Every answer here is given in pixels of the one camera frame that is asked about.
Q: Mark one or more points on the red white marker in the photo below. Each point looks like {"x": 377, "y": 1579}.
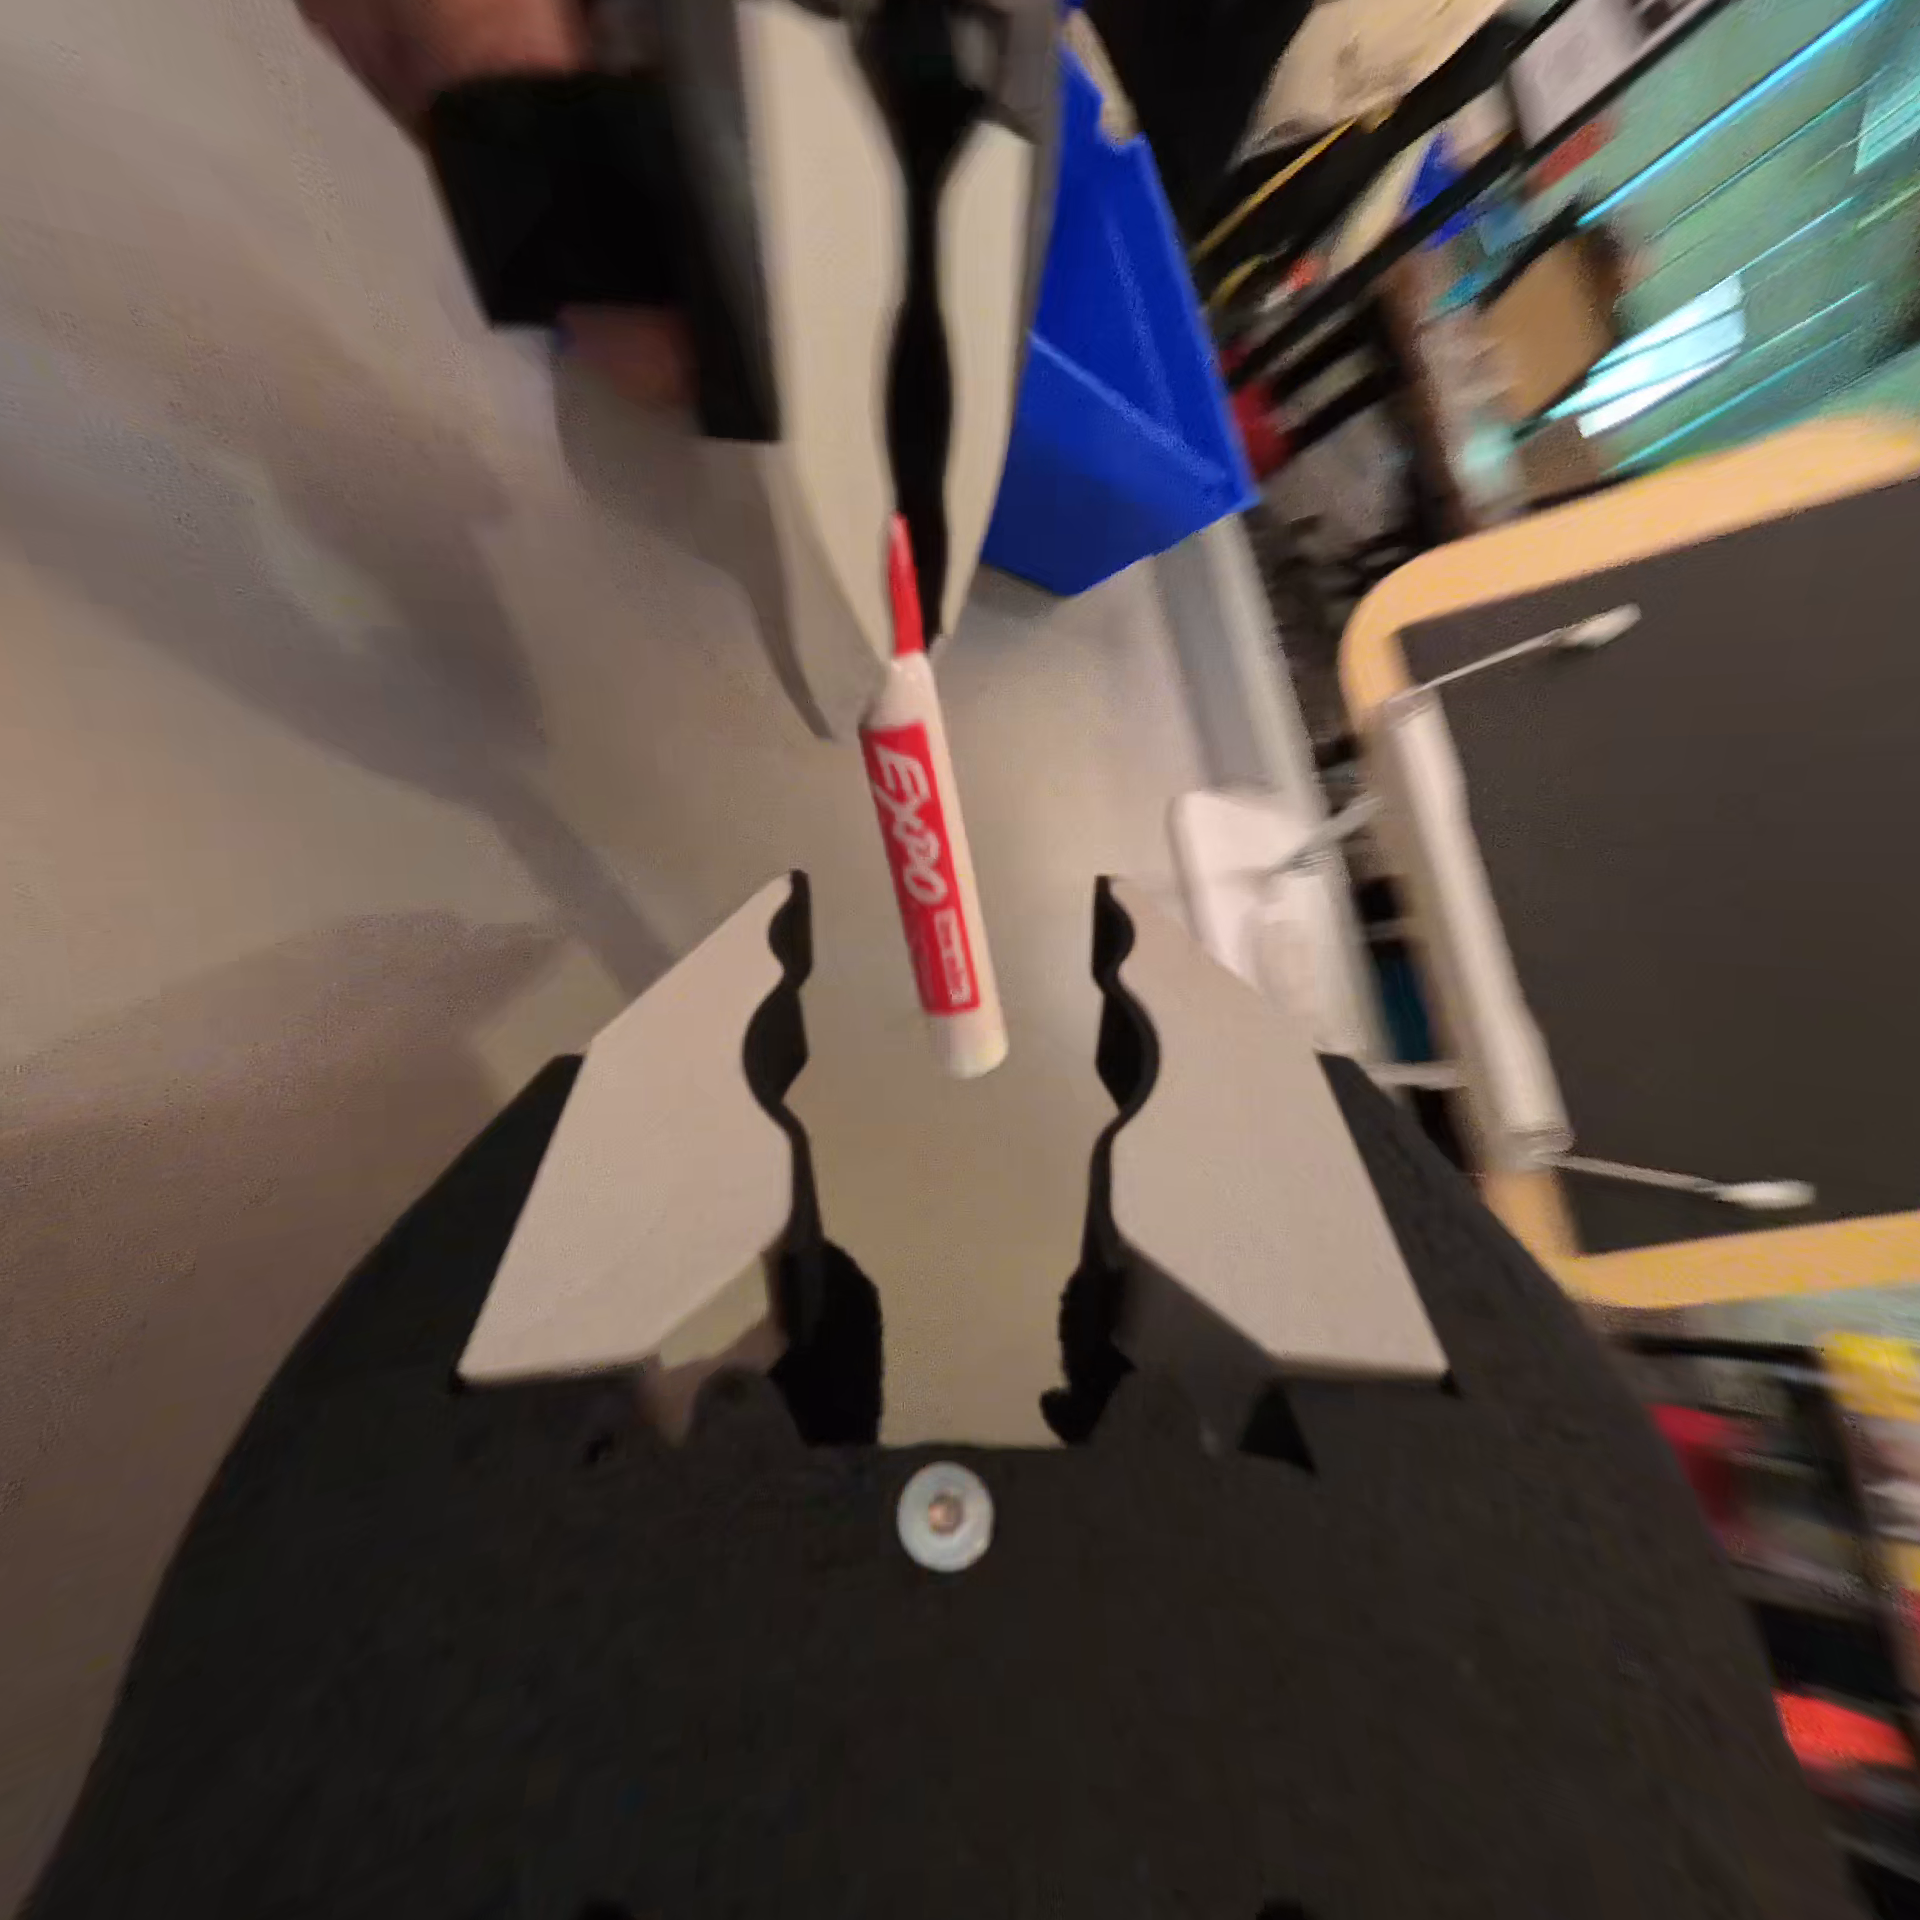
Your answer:
{"x": 923, "y": 885}

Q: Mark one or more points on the blue storage bin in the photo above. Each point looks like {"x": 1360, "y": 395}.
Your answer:
{"x": 1111, "y": 421}

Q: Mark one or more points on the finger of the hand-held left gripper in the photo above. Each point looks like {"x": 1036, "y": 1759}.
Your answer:
{"x": 824, "y": 301}
{"x": 998, "y": 301}

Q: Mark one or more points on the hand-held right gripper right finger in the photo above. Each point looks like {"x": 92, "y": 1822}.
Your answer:
{"x": 1260, "y": 1200}

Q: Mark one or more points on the white tipped pin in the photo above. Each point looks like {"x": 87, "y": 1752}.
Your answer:
{"x": 1778, "y": 1197}
{"x": 1608, "y": 624}

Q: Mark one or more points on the black panel wooden edge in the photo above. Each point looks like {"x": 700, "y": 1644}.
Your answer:
{"x": 1724, "y": 901}

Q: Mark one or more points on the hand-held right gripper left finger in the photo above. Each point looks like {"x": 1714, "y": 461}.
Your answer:
{"x": 645, "y": 1200}

